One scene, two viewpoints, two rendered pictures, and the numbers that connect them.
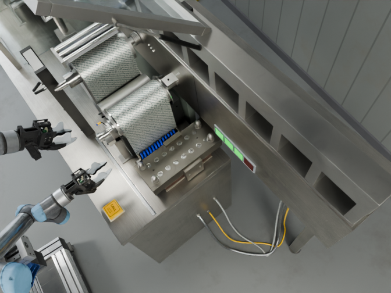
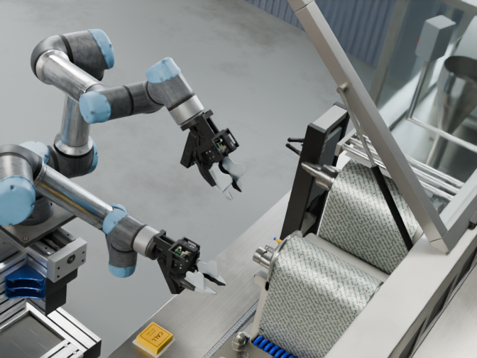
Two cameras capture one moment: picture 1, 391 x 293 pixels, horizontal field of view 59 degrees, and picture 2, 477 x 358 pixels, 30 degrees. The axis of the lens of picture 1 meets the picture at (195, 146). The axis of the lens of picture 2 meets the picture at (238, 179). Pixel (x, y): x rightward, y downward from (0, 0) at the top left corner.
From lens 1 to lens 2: 0.97 m
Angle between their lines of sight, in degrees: 41
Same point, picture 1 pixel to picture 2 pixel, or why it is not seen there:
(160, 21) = (389, 151)
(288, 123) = not seen: outside the picture
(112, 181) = (204, 327)
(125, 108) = (311, 254)
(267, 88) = (370, 334)
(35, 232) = (103, 318)
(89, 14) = (326, 52)
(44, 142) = (204, 154)
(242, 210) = not seen: outside the picture
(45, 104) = not seen: hidden behind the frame
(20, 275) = (18, 199)
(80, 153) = (238, 270)
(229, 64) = (393, 283)
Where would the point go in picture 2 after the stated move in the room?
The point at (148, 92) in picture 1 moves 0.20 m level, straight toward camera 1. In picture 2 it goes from (353, 278) to (289, 310)
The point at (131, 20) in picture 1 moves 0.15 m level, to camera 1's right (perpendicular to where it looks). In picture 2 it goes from (360, 108) to (411, 157)
